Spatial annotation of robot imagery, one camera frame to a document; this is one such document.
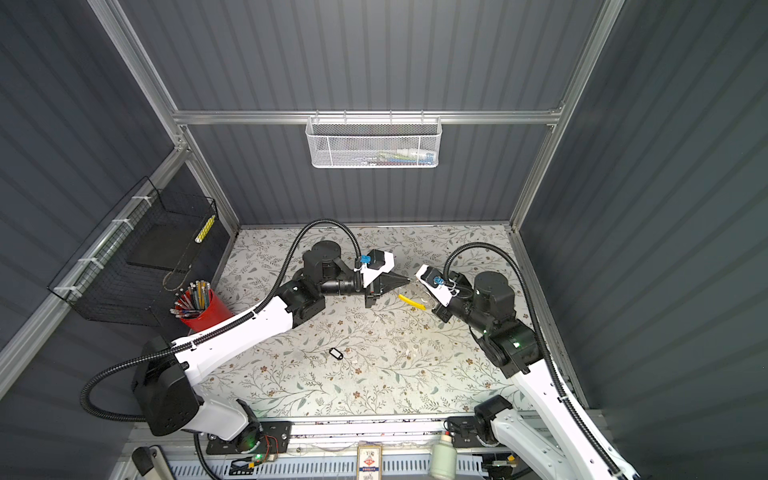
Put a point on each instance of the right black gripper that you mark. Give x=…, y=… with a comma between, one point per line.
x=441, y=311

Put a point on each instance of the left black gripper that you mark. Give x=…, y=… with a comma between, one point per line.
x=373, y=290

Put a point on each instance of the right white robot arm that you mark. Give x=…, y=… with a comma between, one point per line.
x=572, y=447

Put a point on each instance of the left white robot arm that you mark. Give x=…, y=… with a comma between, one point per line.
x=168, y=389

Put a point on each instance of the black key tag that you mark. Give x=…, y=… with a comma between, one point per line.
x=336, y=354

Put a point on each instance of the pale green bottle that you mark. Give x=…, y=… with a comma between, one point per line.
x=443, y=463

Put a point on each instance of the small card box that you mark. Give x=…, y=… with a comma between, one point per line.
x=369, y=462

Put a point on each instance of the red pencil cup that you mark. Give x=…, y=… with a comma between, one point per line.
x=199, y=307

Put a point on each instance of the yellow marker in basket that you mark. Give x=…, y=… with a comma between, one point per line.
x=205, y=229

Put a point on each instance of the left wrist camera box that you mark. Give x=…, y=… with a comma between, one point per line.
x=374, y=264

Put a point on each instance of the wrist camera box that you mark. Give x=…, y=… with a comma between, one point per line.
x=374, y=264
x=441, y=289

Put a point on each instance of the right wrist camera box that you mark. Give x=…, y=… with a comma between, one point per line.
x=441, y=289

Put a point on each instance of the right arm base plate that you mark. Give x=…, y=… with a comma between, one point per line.
x=469, y=432

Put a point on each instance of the white mesh wall basket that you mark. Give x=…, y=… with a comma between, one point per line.
x=390, y=144

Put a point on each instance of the slotted cable duct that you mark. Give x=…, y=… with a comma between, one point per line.
x=407, y=466

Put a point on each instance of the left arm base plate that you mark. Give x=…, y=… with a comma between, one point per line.
x=272, y=439

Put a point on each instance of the black wire wall basket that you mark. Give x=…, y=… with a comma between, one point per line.
x=133, y=270

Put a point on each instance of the black handle tool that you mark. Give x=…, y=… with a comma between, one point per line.
x=151, y=463

